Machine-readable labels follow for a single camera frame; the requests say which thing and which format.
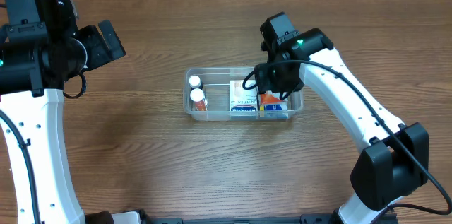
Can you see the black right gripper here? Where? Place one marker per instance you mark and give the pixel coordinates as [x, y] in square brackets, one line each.
[277, 80]

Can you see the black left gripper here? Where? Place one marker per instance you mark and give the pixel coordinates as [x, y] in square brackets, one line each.
[102, 45]

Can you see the red and white box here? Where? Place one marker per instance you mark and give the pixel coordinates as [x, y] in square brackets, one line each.
[270, 98]

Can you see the blue VapoDrops box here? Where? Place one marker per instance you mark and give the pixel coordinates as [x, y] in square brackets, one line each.
[274, 111]

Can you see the white Hansaplast box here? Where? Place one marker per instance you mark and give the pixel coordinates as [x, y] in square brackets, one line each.
[242, 100]

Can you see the black bottle white cap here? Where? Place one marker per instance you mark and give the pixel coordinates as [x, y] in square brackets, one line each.
[195, 82]

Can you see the orange bottle white cap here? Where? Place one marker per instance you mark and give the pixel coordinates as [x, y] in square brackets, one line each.
[198, 98]

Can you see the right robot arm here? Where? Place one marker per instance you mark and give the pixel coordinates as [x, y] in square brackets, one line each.
[391, 153]

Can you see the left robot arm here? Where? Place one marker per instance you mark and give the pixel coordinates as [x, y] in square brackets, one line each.
[41, 49]

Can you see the clear plastic container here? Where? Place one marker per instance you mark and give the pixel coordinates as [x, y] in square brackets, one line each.
[216, 86]

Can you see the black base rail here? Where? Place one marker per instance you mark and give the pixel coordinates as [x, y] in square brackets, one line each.
[141, 217]

